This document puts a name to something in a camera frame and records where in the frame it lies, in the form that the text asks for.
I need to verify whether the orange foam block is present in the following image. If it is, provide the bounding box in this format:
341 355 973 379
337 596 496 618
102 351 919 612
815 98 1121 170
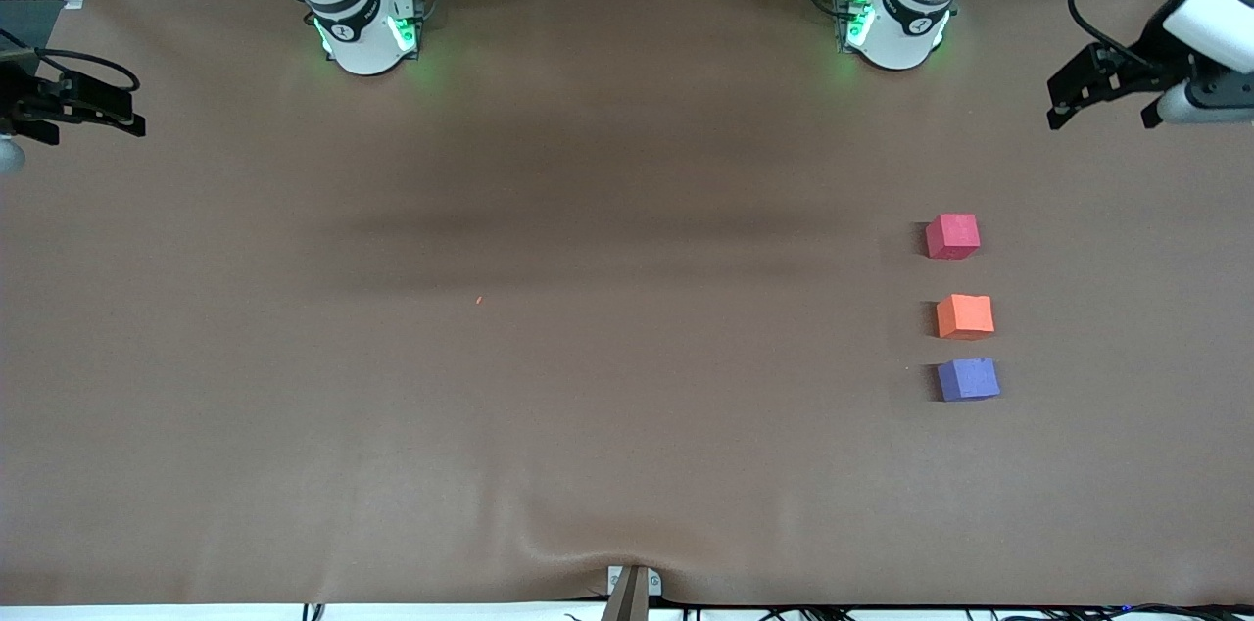
936 294 995 341

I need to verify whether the pink foam block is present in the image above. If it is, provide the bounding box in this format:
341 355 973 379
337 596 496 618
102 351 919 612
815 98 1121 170
925 214 981 261

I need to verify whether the purple foam block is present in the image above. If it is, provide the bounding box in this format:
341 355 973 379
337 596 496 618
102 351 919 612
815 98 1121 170
937 357 1001 403

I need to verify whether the brown table cover mat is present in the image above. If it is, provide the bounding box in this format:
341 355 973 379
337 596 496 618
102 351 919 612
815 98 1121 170
0 0 1254 607

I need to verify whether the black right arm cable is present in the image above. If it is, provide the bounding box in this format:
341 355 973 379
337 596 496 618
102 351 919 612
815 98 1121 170
0 28 143 95

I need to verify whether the metal mount bracket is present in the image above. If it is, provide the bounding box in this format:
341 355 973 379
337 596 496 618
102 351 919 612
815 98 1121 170
600 564 664 621

